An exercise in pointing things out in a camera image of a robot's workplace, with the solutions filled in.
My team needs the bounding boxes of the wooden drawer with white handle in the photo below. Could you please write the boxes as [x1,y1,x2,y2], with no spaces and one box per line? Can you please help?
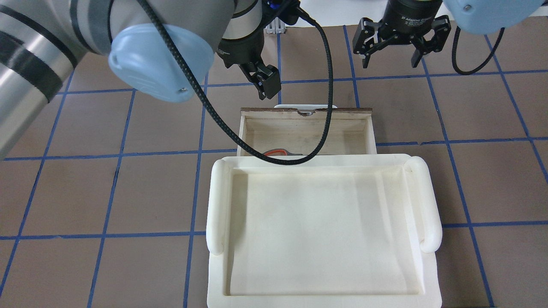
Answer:
[239,105,377,156]

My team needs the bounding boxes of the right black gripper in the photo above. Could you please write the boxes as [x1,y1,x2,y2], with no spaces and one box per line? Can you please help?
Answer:
[352,0,451,69]

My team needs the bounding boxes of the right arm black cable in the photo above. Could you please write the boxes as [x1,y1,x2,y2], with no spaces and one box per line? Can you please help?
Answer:
[451,27,506,76]

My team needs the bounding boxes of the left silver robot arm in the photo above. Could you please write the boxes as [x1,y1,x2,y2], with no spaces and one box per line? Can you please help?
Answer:
[1,0,296,158]

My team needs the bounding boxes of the orange grey handled scissors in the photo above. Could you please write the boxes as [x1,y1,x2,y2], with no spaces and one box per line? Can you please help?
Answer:
[262,148,303,157]

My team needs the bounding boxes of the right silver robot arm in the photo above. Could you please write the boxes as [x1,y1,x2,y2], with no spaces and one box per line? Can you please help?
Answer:
[352,0,547,76]

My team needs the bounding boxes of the aluminium frame post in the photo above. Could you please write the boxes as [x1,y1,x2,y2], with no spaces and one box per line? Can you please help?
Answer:
[265,19,286,35]

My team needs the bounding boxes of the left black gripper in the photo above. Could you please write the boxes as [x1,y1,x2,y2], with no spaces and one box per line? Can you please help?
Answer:
[217,0,299,100]

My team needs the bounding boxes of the white foam tray box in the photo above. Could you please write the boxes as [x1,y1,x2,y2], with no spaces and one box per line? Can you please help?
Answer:
[206,154,442,308]

